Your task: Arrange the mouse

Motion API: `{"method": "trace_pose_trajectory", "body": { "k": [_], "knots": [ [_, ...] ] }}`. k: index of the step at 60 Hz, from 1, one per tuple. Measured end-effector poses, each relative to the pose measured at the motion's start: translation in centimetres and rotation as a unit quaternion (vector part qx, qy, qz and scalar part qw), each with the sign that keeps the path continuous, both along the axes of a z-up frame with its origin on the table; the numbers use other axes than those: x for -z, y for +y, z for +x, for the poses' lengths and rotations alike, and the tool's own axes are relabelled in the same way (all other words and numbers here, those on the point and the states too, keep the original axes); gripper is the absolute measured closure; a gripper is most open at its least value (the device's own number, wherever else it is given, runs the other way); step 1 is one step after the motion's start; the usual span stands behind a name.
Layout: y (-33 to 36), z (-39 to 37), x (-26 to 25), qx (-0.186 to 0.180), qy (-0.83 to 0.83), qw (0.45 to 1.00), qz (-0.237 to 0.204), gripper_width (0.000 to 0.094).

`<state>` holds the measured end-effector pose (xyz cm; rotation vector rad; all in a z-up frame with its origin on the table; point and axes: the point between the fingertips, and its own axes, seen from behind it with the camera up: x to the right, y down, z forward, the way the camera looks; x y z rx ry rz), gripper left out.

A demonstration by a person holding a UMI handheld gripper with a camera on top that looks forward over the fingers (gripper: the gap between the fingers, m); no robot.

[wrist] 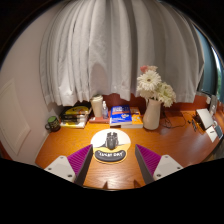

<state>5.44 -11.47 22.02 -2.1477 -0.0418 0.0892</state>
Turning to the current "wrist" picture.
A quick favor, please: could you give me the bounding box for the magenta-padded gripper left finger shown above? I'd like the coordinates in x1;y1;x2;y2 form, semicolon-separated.
43;143;94;187

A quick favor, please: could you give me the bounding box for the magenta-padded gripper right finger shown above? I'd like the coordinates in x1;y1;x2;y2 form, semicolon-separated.
134;143;184;185

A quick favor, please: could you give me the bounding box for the grey and black computer mouse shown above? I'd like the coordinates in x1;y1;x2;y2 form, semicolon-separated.
104;131;120;150

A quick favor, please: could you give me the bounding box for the white yellow black mouse pad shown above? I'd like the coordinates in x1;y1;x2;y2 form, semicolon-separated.
90;128;132;165

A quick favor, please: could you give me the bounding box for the thick yellow book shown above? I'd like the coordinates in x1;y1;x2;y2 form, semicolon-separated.
59;120;88;129

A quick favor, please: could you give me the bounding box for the cream ceramic vase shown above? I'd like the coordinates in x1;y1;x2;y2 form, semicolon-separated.
142;98;163;131

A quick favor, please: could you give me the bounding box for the orange and yellow book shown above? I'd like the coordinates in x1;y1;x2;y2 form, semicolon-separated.
120;106;144;130

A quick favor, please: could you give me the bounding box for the black pen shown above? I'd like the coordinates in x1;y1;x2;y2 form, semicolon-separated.
190;118;198;133

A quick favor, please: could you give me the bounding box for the reddish brown book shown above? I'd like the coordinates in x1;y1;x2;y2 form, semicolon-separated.
88;115;111;125

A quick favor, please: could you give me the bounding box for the yellow and black book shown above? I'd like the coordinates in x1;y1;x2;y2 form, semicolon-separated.
64;105;91;116

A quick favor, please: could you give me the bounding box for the white paper sheet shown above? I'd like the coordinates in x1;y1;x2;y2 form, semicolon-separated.
204;125;219;143

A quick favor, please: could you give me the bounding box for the blue book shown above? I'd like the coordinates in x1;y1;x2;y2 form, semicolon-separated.
109;105;133;128

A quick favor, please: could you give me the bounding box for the white flat device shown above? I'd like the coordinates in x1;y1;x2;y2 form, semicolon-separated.
194;108;215;131

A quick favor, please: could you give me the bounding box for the clear spray bottle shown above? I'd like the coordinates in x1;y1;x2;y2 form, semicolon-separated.
101;100;110;120

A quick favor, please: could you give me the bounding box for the cream lidded travel cup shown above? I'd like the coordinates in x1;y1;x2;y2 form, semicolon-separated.
90;94;105;118

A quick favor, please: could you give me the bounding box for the white flower bouquet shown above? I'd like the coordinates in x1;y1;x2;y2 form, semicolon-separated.
135;64;177;108

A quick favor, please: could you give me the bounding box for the window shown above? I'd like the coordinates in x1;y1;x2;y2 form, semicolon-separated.
194;26;224;101

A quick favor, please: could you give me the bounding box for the white curtain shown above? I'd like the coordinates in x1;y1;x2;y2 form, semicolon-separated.
39;0;206;107

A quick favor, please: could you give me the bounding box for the black cable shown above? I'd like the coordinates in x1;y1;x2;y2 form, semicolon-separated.
159;108;188;129

